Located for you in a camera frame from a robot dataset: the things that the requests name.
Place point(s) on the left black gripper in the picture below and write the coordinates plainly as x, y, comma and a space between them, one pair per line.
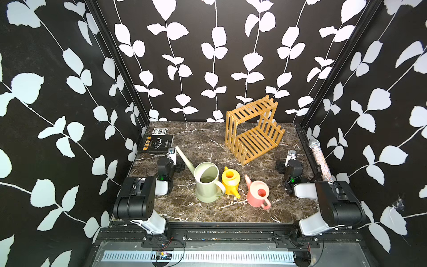
177, 168

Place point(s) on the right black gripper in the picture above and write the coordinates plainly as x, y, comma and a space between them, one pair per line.
283, 165

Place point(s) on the pink plastic watering can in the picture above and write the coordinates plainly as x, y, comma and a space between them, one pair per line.
258, 193

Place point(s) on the green metal watering can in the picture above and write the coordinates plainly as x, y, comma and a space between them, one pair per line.
208, 187

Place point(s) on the wooden slatted two-tier shelf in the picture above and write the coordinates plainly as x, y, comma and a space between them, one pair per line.
257, 141

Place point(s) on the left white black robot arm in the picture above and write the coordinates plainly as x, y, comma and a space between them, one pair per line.
135, 203

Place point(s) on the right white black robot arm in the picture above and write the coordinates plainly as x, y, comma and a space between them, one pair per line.
338, 206

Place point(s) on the yellow plastic watering can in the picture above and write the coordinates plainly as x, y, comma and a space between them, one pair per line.
231, 180

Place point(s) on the black book with gold text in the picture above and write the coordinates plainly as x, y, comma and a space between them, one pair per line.
156, 144

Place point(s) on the rhinestone silver microphone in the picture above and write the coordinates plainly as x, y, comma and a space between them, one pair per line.
319, 157

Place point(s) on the small black white card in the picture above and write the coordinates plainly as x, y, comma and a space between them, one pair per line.
159, 131

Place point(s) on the small circuit board with wires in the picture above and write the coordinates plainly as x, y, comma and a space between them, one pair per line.
163, 255

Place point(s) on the black front mounting rail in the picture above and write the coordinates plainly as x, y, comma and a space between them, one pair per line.
281, 235

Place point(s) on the white perforated rail strip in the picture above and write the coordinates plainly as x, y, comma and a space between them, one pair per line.
198, 256

